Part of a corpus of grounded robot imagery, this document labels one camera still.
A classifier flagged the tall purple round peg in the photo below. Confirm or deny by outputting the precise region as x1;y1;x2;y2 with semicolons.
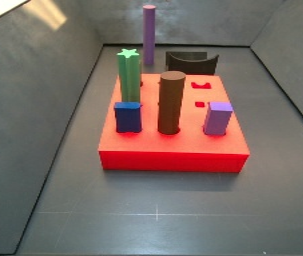
143;4;156;65

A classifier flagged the blue block peg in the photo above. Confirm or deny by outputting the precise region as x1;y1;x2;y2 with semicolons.
113;102;141;133

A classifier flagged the purple square peg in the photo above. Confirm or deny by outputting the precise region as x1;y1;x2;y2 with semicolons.
203;102;233;135

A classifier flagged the green star peg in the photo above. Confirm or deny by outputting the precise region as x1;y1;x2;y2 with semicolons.
116;49;140;102

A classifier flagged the black curved holder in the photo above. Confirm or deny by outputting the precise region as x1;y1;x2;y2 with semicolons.
165;51;219;75

